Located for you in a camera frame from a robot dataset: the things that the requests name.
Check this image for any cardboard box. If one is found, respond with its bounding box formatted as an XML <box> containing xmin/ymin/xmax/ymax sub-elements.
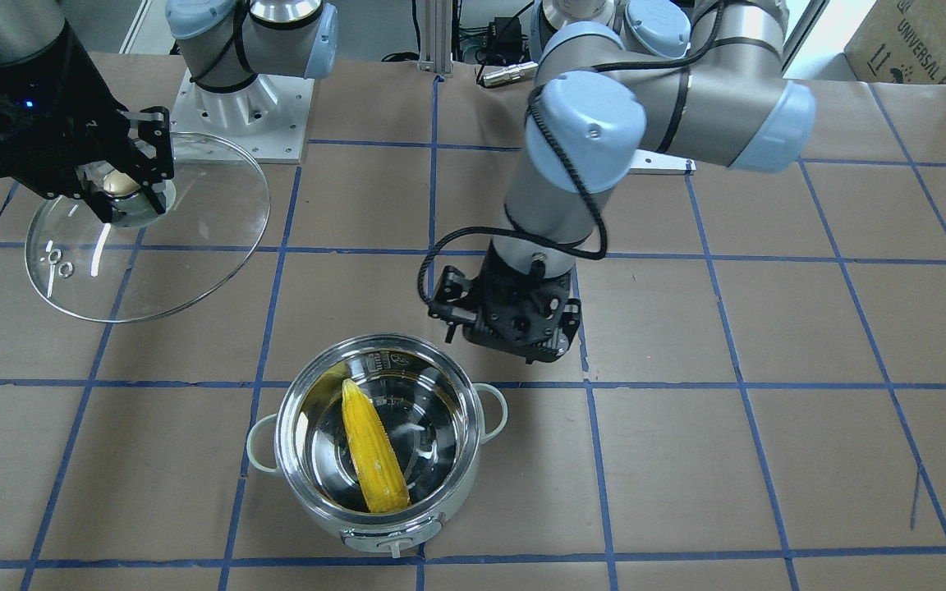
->
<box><xmin>844</xmin><ymin>1</ymin><xmax>946</xmax><ymax>84</ymax></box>

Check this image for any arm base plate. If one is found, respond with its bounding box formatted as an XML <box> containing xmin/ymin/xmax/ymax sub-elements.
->
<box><xmin>170</xmin><ymin>71</ymin><xmax>315</xmax><ymax>165</ymax></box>
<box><xmin>628</xmin><ymin>149</ymin><xmax>697</xmax><ymax>176</ymax></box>

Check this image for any silver cable connector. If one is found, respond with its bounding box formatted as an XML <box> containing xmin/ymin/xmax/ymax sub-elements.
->
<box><xmin>478</xmin><ymin>61</ymin><xmax>540</xmax><ymax>89</ymax></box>

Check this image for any glass pot lid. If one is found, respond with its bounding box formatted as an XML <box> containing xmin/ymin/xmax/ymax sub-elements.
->
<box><xmin>24</xmin><ymin>132</ymin><xmax>271</xmax><ymax>324</ymax></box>

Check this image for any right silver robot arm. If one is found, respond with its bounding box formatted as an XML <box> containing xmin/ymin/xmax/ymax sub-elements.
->
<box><xmin>0</xmin><ymin>1</ymin><xmax>338</xmax><ymax>227</ymax></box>

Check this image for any steel pot with green handles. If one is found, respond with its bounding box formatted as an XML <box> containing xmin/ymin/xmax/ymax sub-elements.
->
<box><xmin>246</xmin><ymin>333</ymin><xmax>509</xmax><ymax>557</ymax></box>

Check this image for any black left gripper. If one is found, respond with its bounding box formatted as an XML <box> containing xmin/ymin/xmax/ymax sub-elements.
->
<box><xmin>428</xmin><ymin>247</ymin><xmax>581</xmax><ymax>364</ymax></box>

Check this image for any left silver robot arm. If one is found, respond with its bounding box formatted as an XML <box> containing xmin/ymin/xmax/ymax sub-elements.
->
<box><xmin>416</xmin><ymin>1</ymin><xmax>817</xmax><ymax>363</ymax></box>

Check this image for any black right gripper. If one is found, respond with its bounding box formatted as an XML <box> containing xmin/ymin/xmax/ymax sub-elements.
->
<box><xmin>0</xmin><ymin>25</ymin><xmax>176</xmax><ymax>224</ymax></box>

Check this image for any yellow corn cob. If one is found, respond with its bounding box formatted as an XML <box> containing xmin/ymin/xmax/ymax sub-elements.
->
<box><xmin>342</xmin><ymin>378</ymin><xmax>411</xmax><ymax>514</ymax></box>

